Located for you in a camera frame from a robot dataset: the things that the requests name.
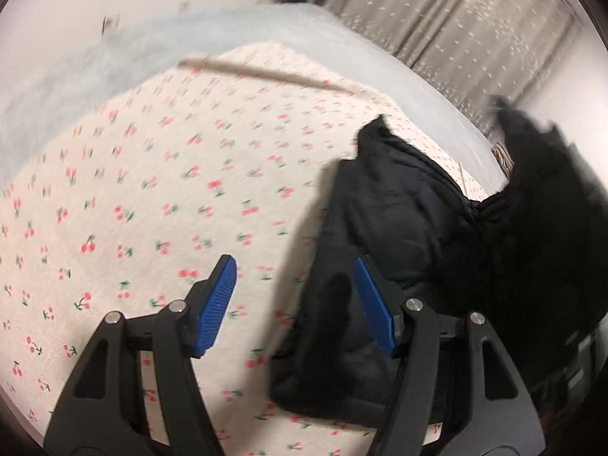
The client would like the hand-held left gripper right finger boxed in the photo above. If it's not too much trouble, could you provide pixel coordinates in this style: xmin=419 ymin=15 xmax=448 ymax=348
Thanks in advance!
xmin=354 ymin=255 xmax=547 ymax=456

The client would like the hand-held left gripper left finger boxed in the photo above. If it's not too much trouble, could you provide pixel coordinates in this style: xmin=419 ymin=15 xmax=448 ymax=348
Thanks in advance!
xmin=43 ymin=255 xmax=238 ymax=456

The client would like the black quilted jacket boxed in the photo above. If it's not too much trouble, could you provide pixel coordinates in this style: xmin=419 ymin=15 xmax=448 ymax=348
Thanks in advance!
xmin=270 ymin=114 xmax=481 ymax=431

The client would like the cherry print bed sheet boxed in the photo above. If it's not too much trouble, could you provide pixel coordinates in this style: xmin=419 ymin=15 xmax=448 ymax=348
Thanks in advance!
xmin=0 ymin=40 xmax=490 ymax=456

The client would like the black folded coat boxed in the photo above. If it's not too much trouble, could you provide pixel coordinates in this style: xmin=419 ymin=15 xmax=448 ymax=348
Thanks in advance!
xmin=468 ymin=96 xmax=598 ymax=390

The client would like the light blue fleece blanket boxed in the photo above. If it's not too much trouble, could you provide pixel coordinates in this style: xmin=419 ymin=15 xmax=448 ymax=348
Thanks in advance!
xmin=0 ymin=2 xmax=504 ymax=191

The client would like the grey dotted curtain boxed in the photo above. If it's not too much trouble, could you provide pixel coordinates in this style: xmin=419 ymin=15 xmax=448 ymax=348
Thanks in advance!
xmin=328 ymin=0 xmax=586 ymax=136

